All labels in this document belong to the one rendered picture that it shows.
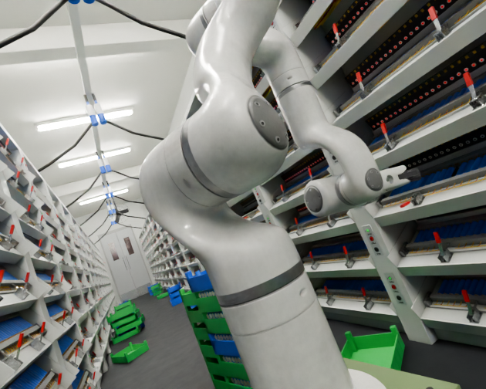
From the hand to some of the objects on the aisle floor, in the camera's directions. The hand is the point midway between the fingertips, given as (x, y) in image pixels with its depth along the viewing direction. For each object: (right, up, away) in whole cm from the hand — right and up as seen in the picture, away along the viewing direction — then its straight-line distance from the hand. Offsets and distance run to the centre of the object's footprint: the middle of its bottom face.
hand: (407, 177), depth 79 cm
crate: (+1, -66, +24) cm, 71 cm away
